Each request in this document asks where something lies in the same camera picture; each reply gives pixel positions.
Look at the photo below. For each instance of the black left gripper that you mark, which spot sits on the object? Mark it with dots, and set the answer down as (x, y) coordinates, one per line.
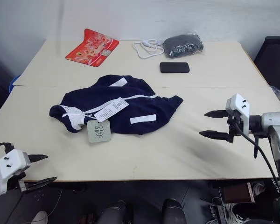
(21, 178)

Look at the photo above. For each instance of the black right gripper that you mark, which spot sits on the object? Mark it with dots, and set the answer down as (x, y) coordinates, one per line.
(235, 123)

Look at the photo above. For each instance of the navy blue zip jacket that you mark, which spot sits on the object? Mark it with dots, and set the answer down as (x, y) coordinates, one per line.
(140, 105)

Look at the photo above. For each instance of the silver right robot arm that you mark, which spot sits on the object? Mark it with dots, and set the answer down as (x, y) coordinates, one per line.
(274, 120)

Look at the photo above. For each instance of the white rounded object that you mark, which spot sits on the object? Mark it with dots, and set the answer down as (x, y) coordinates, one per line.
(39, 218)

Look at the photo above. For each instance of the black rectangular phone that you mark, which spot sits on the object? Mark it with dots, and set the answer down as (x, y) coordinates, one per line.
(175, 67)

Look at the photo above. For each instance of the grey square card hang tag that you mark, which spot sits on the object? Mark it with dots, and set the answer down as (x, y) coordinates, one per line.
(99, 131)

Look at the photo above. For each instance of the brown box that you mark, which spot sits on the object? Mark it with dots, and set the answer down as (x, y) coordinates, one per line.
(236, 193)

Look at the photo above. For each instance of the black garment in plastic bag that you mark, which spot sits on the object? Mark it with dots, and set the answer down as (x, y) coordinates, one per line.
(183, 45)

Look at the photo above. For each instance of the dark rounded shape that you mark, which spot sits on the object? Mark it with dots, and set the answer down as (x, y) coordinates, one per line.
(114, 213)
(173, 211)

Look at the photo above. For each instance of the black office chair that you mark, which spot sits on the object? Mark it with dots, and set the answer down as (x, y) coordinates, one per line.
(274, 58)

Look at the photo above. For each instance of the blue round bin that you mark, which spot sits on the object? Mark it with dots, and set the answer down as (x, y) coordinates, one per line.
(13, 82)

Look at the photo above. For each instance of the white long paper hang tag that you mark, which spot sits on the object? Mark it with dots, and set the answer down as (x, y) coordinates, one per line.
(112, 109)

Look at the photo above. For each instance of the red snack packet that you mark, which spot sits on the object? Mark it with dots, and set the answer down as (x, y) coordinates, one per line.
(92, 47)

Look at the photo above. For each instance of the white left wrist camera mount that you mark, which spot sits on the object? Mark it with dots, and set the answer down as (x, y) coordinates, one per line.
(11, 163)

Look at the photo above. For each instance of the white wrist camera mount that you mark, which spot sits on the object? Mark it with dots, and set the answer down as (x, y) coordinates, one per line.
(11, 163)
(238, 102)

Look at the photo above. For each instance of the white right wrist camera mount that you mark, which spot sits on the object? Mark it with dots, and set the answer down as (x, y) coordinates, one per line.
(238, 102)

